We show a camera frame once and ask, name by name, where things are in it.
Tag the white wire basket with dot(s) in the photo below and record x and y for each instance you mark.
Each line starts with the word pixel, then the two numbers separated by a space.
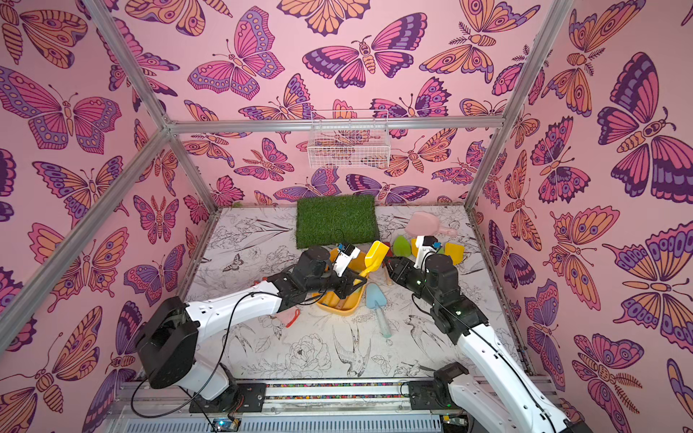
pixel 349 139

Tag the yellow plastic storage box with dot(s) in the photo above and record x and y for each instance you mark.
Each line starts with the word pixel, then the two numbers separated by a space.
pixel 345 307

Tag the blue trowel white handle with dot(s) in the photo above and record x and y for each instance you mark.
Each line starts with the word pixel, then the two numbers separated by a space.
pixel 376 301

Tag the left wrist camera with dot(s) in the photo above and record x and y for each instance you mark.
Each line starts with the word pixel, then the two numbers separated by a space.
pixel 346 254

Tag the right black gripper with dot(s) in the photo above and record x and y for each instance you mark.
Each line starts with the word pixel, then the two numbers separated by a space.
pixel 401 269

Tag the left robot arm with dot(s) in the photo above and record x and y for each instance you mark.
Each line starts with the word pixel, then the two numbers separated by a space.
pixel 167 345

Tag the green trowel wooden handle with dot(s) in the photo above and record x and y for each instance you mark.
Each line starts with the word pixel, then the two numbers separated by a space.
pixel 401 246

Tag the yellow shovel wooden handle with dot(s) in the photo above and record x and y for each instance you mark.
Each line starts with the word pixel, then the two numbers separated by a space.
pixel 414 248

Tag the red white garden glove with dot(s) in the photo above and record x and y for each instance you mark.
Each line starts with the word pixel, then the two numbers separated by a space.
pixel 292 317

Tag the artificial grass mat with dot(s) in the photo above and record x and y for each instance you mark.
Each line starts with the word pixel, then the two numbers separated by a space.
pixel 336 220

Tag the aluminium frame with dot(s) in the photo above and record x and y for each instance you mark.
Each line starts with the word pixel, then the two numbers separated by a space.
pixel 66 170

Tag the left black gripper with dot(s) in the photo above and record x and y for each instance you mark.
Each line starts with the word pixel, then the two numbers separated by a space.
pixel 346 281

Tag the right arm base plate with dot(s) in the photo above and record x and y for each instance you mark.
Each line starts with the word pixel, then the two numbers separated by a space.
pixel 434 394

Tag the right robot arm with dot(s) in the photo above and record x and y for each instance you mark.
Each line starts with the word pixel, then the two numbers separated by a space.
pixel 518 405

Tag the pink plastic dustpan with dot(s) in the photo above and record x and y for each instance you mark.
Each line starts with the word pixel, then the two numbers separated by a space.
pixel 426 224

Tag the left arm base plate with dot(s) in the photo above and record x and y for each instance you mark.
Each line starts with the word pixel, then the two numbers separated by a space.
pixel 246 397

